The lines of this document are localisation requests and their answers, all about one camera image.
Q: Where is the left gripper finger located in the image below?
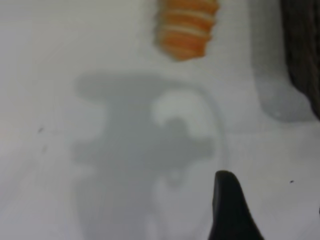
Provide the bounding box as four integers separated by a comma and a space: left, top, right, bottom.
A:
206, 170, 266, 240

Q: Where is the dark brown wicker basket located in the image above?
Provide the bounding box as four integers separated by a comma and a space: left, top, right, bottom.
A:
279, 0, 320, 118

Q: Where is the striped orange bread roll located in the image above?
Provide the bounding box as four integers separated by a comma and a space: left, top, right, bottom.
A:
152, 0, 221, 62

